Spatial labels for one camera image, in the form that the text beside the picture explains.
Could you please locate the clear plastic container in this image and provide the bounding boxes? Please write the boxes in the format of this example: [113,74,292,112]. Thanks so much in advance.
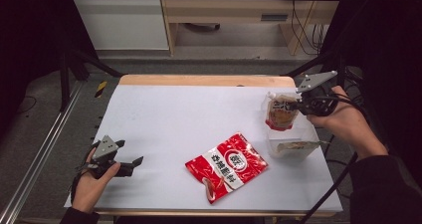
[260,92,321,162]

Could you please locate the person's right hand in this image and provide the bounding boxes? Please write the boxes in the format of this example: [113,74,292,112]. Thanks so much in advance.
[307,85,377,149]

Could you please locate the aluminium rail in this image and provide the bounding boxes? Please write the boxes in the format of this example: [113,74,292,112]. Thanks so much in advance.
[0,81,86,224]

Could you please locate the wooden table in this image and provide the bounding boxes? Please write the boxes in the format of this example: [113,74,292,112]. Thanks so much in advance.
[88,74,337,218]

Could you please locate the person's left hand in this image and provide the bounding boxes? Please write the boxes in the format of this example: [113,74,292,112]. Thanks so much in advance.
[71,161,122,214]

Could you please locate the light wooden desk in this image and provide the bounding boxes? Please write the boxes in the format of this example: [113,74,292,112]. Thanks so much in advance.
[158,0,346,57]

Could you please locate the white cabinet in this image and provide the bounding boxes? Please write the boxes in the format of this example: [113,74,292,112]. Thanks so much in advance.
[67,0,170,52]

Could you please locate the spouted sauce pouch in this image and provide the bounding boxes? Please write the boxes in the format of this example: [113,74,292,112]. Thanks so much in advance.
[264,91,302,132]

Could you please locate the black metal stand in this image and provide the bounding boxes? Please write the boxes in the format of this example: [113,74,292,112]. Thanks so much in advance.
[59,46,124,112]
[284,49,350,114]

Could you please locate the hand-held gripper cable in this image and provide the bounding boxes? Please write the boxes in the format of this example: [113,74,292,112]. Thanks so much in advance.
[70,143,101,206]
[298,93,371,224]

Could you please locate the thin black floor cable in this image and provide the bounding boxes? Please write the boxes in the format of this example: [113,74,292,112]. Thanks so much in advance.
[16,95,38,116]

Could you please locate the left hand-held gripper cable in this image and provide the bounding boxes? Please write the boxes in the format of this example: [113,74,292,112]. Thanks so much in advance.
[70,143,101,206]

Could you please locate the right hand-held gripper cable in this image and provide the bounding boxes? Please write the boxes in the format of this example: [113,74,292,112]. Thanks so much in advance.
[298,93,371,224]

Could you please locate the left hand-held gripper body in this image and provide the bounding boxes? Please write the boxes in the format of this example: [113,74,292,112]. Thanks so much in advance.
[79,134,121,180]

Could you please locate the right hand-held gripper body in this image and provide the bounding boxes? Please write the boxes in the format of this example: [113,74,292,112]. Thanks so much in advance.
[295,70,340,117]

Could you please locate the white paper sheet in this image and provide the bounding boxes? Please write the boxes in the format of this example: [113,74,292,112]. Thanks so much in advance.
[64,84,343,213]

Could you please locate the black curtain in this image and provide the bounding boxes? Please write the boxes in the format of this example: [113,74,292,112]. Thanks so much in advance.
[319,0,422,180]
[0,0,101,135]

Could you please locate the black hanging cables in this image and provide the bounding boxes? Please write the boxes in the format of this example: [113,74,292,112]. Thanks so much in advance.
[290,0,327,57]

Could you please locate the red and white snack packet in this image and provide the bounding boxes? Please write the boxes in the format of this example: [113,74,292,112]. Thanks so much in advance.
[184,132,269,205]

